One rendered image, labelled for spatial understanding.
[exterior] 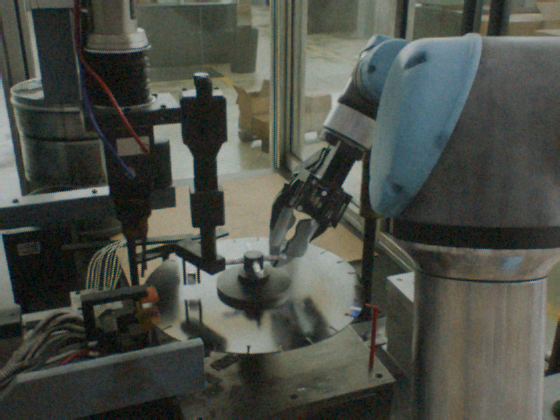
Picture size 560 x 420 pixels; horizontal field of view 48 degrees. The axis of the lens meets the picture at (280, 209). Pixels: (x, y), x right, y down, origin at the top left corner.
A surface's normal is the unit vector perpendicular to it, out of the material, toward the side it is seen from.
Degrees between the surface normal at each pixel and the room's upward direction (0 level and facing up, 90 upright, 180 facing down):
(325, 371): 0
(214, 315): 0
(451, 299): 75
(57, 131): 90
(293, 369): 0
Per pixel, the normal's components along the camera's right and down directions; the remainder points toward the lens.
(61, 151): -0.06, 0.40
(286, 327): 0.00, -0.92
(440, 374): -0.73, 0.05
